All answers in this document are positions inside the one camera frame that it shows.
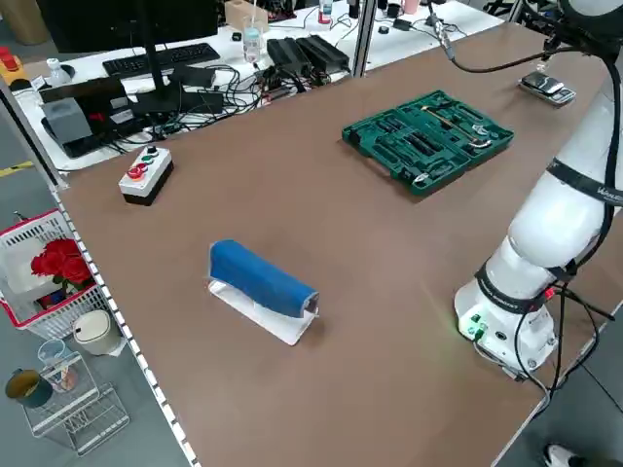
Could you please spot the small clear measuring cup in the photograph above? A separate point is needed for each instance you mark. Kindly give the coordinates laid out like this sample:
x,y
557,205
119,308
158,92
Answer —
x,y
541,68

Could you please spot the green plastic toolbox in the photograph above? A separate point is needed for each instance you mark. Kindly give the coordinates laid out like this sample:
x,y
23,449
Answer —
x,y
501,135

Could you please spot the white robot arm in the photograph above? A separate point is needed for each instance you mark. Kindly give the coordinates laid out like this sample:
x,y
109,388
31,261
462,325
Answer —
x,y
560,228

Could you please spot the digital kitchen scale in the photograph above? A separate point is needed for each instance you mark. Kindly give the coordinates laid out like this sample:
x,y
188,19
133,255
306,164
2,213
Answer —
x,y
555,95

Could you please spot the pink cup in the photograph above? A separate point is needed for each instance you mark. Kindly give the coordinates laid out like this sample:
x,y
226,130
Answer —
x,y
410,7

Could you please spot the clear blue measuring jug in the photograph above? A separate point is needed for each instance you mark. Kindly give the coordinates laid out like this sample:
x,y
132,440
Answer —
x,y
51,352

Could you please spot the dark green cup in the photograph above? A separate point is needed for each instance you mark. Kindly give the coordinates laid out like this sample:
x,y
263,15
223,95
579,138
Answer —
x,y
39,396

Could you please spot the white desk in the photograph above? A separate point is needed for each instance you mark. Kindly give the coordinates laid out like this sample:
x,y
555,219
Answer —
x,y
467,19

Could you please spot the thin brass rod tool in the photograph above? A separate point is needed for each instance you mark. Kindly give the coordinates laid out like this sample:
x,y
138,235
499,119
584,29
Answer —
x,y
440,116

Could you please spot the small black adapter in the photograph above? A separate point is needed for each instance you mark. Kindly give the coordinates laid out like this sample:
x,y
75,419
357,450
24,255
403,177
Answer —
x,y
402,24

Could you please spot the black tape roll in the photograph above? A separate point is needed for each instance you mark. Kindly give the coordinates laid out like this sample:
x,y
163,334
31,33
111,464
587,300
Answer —
x,y
384,30

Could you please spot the black desk item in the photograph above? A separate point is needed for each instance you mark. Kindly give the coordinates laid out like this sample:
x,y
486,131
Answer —
x,y
354,9

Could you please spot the black ribbed power supply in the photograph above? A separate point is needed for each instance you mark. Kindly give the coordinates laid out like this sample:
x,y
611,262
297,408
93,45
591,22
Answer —
x,y
289,56
323,51

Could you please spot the clear water bottle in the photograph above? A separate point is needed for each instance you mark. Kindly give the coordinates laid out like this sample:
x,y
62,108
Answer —
x,y
253,44

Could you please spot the small black cube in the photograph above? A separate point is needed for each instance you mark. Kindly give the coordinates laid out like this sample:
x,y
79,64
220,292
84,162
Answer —
x,y
237,38

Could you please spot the wooden box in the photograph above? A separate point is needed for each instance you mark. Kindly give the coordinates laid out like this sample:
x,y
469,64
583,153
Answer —
x,y
238,14

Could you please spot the black power adapter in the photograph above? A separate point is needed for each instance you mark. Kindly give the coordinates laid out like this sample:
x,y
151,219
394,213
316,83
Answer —
x,y
192,75

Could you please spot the blue cloth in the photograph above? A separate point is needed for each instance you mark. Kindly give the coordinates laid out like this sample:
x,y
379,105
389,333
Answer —
x,y
258,277

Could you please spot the black keyboard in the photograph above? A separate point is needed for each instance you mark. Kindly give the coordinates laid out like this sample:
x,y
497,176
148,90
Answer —
x,y
160,58

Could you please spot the white cloth holder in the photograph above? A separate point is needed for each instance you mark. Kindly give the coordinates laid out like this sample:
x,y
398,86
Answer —
x,y
277,331

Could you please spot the black monitor stand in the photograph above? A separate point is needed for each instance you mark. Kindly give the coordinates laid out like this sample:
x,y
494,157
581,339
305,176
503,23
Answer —
x,y
156,73

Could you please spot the person's white shoe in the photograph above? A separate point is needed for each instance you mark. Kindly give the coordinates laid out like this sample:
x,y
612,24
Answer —
x,y
560,457

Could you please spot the white black button box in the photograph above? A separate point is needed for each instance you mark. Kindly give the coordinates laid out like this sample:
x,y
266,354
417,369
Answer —
x,y
146,175

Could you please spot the black monitor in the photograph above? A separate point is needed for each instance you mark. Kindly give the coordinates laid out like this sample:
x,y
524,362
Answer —
x,y
97,24

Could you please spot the long black box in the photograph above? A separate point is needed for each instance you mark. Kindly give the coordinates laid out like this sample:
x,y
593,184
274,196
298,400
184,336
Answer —
x,y
83,90

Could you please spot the black flat device tray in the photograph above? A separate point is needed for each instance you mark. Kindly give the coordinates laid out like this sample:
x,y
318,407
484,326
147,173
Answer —
x,y
83,148

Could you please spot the grey cube box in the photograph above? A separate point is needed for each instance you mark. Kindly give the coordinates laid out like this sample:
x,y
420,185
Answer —
x,y
70,121

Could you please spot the small clear bottle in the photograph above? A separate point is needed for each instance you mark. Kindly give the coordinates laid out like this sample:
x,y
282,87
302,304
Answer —
x,y
56,73

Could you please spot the white perforated edge strip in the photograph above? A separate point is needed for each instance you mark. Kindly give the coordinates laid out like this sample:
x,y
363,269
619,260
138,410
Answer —
x,y
148,372

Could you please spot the brown cardboard tube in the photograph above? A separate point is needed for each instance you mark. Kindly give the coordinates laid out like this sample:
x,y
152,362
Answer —
x,y
29,24

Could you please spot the white lidded bin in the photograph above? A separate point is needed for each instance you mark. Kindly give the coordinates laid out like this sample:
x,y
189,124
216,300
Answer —
x,y
95,331

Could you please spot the red artificial roses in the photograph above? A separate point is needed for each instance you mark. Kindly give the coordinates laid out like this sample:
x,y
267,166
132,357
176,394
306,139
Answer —
x,y
58,262

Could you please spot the yellow box red stop button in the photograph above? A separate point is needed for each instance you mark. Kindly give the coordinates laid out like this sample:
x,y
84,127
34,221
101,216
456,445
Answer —
x,y
10,73

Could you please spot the aluminium frame post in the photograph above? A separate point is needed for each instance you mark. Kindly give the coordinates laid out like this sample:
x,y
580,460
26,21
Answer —
x,y
365,39
30,136

